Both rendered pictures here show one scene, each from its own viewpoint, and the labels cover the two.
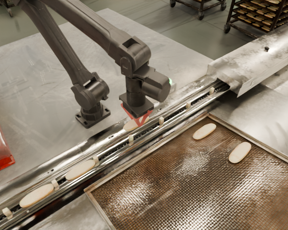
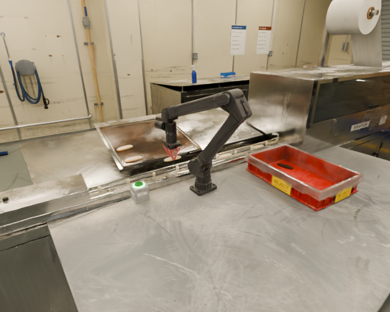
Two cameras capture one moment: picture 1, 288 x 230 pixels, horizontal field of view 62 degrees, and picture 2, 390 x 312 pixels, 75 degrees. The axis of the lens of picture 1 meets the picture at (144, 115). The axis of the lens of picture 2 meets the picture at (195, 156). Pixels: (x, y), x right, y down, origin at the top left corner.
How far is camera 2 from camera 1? 1.79 m
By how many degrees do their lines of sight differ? 109
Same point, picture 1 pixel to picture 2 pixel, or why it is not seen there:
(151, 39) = (107, 288)
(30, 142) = (242, 177)
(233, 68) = (70, 184)
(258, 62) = (39, 187)
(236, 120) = (98, 181)
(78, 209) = (203, 145)
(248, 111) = not seen: hidden behind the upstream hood
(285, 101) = not seen: hidden behind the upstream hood
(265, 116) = not seen: hidden behind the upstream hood
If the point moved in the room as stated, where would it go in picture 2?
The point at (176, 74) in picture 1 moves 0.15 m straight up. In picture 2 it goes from (113, 218) to (108, 187)
